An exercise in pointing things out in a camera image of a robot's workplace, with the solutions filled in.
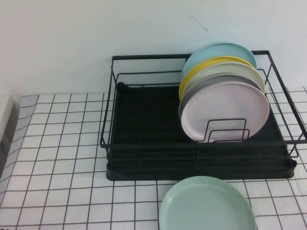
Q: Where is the pink plate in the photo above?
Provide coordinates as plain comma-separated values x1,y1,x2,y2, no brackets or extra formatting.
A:
180,80,271,142

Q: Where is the grey plate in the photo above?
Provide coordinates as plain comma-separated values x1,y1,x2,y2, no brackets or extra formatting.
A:
178,74,264,121

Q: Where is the light blue plate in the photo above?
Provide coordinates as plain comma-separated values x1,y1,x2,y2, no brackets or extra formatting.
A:
181,42,258,80

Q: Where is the yellow plate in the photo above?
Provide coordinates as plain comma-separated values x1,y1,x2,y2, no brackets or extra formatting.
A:
178,56,256,102

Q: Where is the cream white plate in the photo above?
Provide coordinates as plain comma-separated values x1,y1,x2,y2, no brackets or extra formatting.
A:
181,61,266,101

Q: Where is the mint green plate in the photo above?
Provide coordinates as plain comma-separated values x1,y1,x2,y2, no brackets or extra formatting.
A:
158,176,258,230

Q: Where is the black plastic drip tray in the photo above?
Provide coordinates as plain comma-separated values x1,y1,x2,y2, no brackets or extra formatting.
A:
106,81,297,182

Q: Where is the white black grid tablecloth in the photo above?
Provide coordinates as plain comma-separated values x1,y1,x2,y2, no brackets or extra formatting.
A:
0,86,307,230

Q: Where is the white grey box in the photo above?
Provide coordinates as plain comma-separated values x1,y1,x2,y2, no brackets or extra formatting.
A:
0,94,21,177

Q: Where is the black wire dish rack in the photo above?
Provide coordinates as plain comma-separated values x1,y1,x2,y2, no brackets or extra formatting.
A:
99,49,307,159

